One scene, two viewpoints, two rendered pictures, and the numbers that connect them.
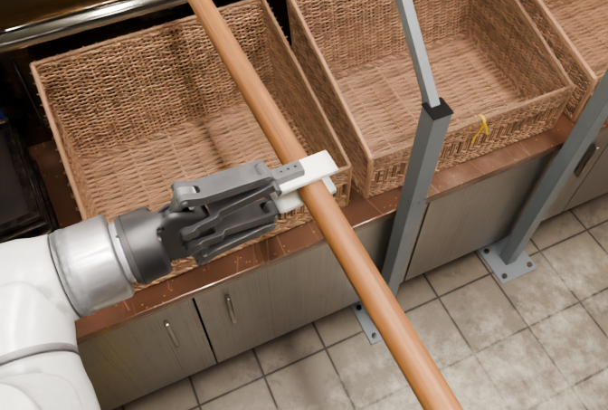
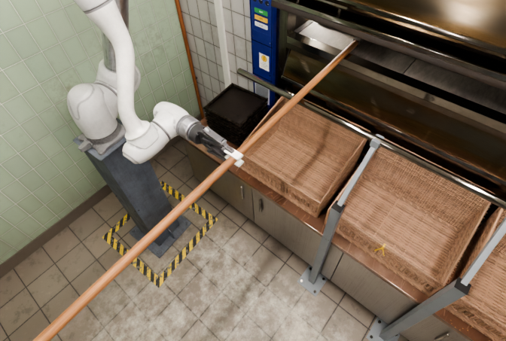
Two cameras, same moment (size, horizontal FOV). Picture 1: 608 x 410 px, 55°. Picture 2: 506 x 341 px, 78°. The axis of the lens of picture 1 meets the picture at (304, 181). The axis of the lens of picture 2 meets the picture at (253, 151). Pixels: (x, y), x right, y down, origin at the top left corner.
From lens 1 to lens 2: 0.79 m
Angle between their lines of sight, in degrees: 40
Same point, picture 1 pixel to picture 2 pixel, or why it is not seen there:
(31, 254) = (180, 114)
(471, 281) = (358, 319)
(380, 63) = (403, 199)
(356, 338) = (297, 274)
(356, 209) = (316, 222)
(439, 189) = (349, 251)
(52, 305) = (172, 125)
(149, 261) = (191, 135)
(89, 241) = (188, 121)
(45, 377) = (155, 131)
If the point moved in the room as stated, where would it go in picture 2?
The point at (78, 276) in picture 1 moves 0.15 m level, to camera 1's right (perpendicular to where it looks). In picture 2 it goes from (180, 125) to (192, 152)
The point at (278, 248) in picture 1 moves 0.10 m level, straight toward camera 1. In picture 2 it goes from (282, 202) to (266, 211)
